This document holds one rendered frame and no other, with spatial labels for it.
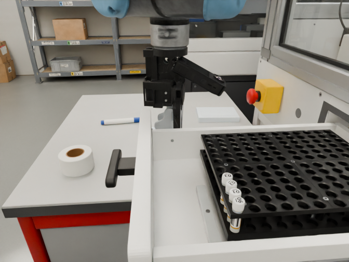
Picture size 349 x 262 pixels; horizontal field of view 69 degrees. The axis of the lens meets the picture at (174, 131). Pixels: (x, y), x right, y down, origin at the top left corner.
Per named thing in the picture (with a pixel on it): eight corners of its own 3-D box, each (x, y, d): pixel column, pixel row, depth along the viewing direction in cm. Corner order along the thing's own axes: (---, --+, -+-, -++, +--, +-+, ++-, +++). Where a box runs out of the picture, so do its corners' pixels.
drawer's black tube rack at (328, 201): (225, 256, 29) (230, 214, 26) (199, 166, 44) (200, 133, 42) (406, 243, 31) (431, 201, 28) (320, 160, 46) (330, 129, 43)
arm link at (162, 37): (190, 22, 52) (187, 25, 44) (189, 46, 54) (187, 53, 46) (153, 22, 52) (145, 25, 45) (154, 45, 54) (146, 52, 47)
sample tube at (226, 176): (218, 201, 32) (221, 172, 30) (227, 201, 33) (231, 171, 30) (220, 208, 31) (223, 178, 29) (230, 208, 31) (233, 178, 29)
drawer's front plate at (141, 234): (136, 330, 24) (126, 252, 19) (144, 159, 50) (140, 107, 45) (155, 329, 24) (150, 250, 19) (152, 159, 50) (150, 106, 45)
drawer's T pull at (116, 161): (105, 190, 30) (104, 181, 29) (113, 155, 36) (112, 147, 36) (136, 188, 30) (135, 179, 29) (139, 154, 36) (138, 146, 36)
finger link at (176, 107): (173, 122, 58) (174, 85, 54) (181, 123, 58) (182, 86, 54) (171, 131, 53) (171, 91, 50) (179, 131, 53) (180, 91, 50)
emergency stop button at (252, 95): (249, 106, 65) (251, 91, 63) (244, 101, 68) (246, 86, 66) (260, 106, 65) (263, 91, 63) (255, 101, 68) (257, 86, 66)
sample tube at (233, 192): (224, 218, 30) (228, 187, 28) (235, 218, 30) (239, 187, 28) (227, 226, 29) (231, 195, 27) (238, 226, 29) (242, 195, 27)
